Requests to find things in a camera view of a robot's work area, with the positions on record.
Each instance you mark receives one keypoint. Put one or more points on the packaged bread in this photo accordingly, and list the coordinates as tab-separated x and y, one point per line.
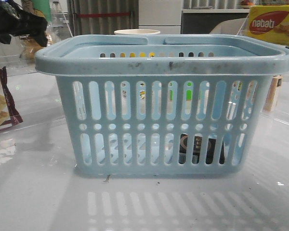
30	46

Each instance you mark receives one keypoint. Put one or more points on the yellow nabati wafer box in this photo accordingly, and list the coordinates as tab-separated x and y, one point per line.
268	23

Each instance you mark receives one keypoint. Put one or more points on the white cabinet in background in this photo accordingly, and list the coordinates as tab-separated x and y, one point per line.
162	15

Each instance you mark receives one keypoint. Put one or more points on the maroon cracker snack bag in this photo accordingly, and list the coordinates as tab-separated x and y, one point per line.
9	116

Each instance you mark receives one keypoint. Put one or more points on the cream paper cup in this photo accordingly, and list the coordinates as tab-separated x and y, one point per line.
137	32

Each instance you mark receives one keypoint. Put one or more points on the brown small box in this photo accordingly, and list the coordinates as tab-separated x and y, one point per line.
273	92

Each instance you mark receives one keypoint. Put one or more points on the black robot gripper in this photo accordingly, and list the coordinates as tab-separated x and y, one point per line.
16	22

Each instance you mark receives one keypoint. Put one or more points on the clear acrylic left shelf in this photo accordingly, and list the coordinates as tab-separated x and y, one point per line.
10	55

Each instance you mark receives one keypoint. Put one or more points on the light blue plastic basket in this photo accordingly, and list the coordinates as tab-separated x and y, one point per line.
128	99

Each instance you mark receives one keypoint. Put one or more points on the green yellow cartoon snack bag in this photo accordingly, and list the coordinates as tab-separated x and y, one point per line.
40	8

